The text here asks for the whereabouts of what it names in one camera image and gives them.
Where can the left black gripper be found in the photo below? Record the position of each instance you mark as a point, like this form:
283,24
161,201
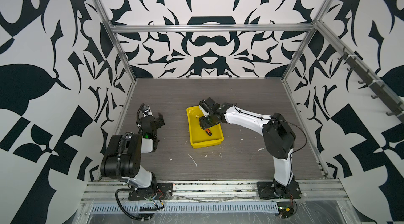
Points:
158,121

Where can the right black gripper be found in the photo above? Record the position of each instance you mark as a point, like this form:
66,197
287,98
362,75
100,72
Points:
202,123

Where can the orange black screwdriver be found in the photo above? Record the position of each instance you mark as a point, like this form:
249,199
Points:
208,132

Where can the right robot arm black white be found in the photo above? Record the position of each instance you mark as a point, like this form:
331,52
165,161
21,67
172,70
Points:
278,137

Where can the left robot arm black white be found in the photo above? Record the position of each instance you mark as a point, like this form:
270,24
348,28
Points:
122,159

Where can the yellow plastic bin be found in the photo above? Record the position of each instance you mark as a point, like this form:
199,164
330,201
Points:
198,136

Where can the green circuit board right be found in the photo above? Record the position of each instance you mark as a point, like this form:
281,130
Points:
286,209

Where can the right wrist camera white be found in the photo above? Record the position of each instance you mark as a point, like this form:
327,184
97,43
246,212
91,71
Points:
203,106

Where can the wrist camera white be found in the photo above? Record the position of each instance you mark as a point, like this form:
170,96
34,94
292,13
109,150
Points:
203,106
146,111

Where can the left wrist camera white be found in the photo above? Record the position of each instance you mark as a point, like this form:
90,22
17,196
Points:
146,111

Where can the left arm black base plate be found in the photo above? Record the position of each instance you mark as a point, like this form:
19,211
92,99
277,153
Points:
158,191

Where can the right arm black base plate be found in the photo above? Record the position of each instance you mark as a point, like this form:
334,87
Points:
275,190

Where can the white slotted cable duct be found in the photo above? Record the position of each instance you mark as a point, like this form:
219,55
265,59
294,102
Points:
211,207

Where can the aluminium front rail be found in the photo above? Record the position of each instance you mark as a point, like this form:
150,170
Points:
220,190

